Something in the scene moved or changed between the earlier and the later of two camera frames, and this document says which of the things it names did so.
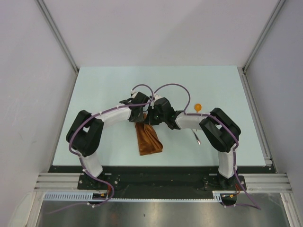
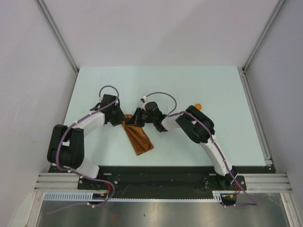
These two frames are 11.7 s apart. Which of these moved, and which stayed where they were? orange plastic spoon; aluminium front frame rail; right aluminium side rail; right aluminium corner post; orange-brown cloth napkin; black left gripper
Moved: black left gripper; orange-brown cloth napkin
Stayed: right aluminium side rail; right aluminium corner post; orange plastic spoon; aluminium front frame rail
